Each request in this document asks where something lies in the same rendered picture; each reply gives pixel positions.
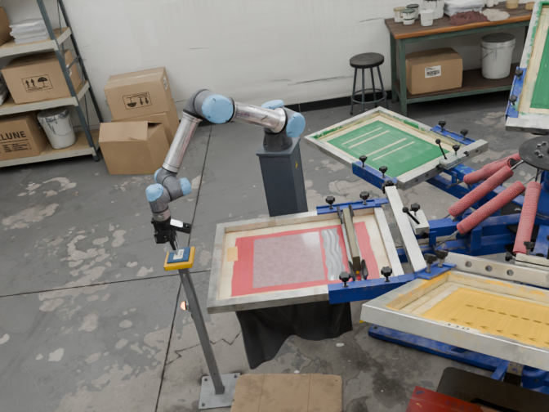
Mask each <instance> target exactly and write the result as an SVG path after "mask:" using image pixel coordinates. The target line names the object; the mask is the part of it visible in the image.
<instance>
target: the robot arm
mask: <svg viewBox="0 0 549 412"><path fill-rule="evenodd" d="M182 113H183V117H182V120H181V123H180V125H179V127H178V129H177V131H176V135H175V136H174V139H173V141H172V144H171V146H170V149H169V151H168V153H167V156H166V159H165V160H164V162H163V166H162V168H160V169H158V170H157V171H156V172H155V174H154V179H155V181H156V182H157V183H158V184H153V185H150V186H148V187H147V188H146V191H145V192H146V196H147V200H148V201H149V204H150V208H151V212H152V214H153V216H152V220H151V224H153V225H154V238H155V237H156V238H155V241H156V244H165V243H166V242H167V243H166V244H165V246H166V248H164V251H165V252H171V253H174V254H175V255H178V253H179V246H178V240H177V235H176V231H180V232H184V233H186V234H189V233H190V231H191V224H189V223H185V222H180V221H177V220H174V219H171V214H170V210H169V207H168V204H167V203H170V202H172V201H173V200H176V199H179V198H180V197H183V196H185V195H188V194H189V193H190V192H191V191H192V189H191V185H190V182H189V181H188V179H187V178H185V177H183V178H180V179H177V178H176V175H177V173H178V171H179V169H180V166H181V163H182V161H183V159H184V157H185V154H186V151H187V150H188V148H189V145H190V143H191V140H192V138H193V136H194V133H195V130H196V128H197V126H198V124H199V122H200V121H203V117H204V118H205V119H207V120H208V121H210V122H212V123H229V122H230V121H235V122H239V123H246V124H251V125H256V126H260V127H264V132H265V135H264V140H263V147H264V149H265V150H267V151H270V152H278V151H283V150H286V149H288V148H290V147H291V146H292V144H293V142H292V137H293V138H294V137H298V136H299V135H300V134H301V133H302V132H303V130H304V128H305V124H306V122H305V119H304V117H303V116H302V115H301V114H300V113H297V112H295V111H292V110H290V109H288V108H285V107H284V103H283V101H281V100H275V101H268V102H266V103H264V104H263V105H262V106H261V107H259V106H254V105H248V104H244V103H240V102H237V101H234V98H233V97H231V96H224V95H221V94H217V93H215V92H213V91H211V90H208V89H206V88H202V89H199V90H197V91H195V92H194V93H193V94H192V95H191V96H190V98H189V99H188V101H187V102H186V104H185V107H184V109H183V111H182ZM155 231H157V232H155ZM156 239H157V240H156Z"/></svg>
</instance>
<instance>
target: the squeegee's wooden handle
mask: <svg viewBox="0 0 549 412"><path fill-rule="evenodd" d="M342 213H343V221H344V225H345V229H346V236H347V240H348V244H349V249H350V255H351V260H352V264H353V269H354V271H361V263H360V255H359V249H358V245H357V242H356V238H355V232H354V227H353V224H352V221H351V216H350V210H349V209H348V208H344V209H342Z"/></svg>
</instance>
